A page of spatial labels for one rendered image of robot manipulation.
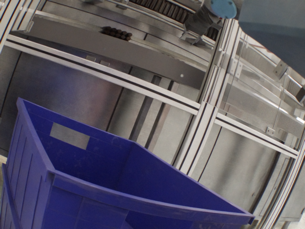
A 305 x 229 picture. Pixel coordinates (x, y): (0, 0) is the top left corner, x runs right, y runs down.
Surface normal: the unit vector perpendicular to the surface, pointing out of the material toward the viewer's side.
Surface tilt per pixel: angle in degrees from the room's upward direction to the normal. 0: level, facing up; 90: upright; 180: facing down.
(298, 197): 90
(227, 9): 130
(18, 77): 90
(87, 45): 90
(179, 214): 90
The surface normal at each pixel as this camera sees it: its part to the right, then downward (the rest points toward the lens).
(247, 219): 0.39, 0.21
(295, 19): -0.86, -0.32
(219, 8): -0.42, 0.57
